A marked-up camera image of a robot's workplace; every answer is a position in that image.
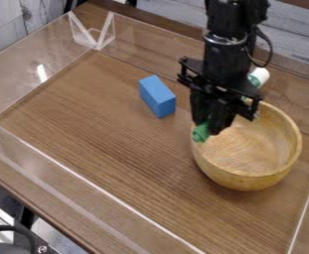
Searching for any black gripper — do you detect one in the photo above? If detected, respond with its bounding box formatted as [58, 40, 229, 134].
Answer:
[178, 57, 261, 135]

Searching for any green and white marker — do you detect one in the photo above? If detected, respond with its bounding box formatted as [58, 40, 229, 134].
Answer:
[193, 67, 271, 143]

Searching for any brown wooden bowl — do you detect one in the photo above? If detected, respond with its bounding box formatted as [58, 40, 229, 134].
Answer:
[192, 102, 303, 191]

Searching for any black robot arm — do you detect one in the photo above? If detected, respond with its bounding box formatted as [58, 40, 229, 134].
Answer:
[178, 0, 269, 143]

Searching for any blue rectangular block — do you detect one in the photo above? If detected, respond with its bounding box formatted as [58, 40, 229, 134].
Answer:
[140, 75, 177, 118]

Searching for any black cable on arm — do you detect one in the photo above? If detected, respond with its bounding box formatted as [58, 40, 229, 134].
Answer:
[244, 26, 273, 68]

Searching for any clear acrylic corner bracket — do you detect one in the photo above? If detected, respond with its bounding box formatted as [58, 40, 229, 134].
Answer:
[69, 12, 115, 51]

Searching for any black metal frame piece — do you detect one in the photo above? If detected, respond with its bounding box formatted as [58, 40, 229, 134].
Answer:
[12, 222, 62, 254]

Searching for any black cable lower left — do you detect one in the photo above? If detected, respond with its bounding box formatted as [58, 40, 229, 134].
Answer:
[0, 225, 32, 254]

